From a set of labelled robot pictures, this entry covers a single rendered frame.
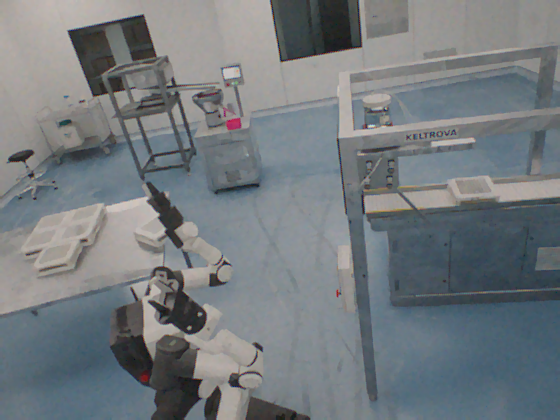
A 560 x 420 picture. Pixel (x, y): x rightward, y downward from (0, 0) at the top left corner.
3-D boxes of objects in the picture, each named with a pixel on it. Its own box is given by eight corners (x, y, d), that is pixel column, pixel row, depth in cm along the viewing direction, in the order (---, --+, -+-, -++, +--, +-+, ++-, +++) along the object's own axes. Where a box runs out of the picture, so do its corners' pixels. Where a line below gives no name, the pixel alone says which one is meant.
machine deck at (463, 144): (357, 161, 230) (357, 154, 228) (355, 135, 262) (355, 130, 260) (475, 148, 218) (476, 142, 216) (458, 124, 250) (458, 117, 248)
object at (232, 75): (232, 120, 490) (219, 67, 459) (233, 117, 499) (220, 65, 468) (251, 117, 488) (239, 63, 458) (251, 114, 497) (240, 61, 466)
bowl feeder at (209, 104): (198, 132, 474) (189, 100, 456) (202, 122, 505) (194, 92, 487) (239, 124, 470) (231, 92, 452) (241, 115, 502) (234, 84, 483)
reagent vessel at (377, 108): (365, 133, 228) (362, 100, 219) (363, 124, 241) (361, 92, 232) (393, 130, 225) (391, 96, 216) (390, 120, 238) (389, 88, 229)
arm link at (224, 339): (190, 341, 119) (222, 361, 126) (206, 314, 123) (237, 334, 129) (180, 336, 124) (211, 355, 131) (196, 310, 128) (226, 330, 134)
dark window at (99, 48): (93, 96, 719) (66, 30, 665) (93, 96, 720) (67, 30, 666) (165, 82, 709) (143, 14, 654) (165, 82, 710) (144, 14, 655)
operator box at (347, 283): (343, 313, 187) (337, 269, 174) (343, 287, 201) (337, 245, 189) (356, 312, 186) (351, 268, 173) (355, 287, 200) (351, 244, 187)
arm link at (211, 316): (191, 336, 115) (211, 349, 124) (211, 302, 120) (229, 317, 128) (164, 322, 122) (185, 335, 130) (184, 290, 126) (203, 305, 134)
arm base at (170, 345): (183, 395, 134) (147, 392, 131) (183, 375, 146) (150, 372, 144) (191, 351, 133) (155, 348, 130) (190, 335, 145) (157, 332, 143)
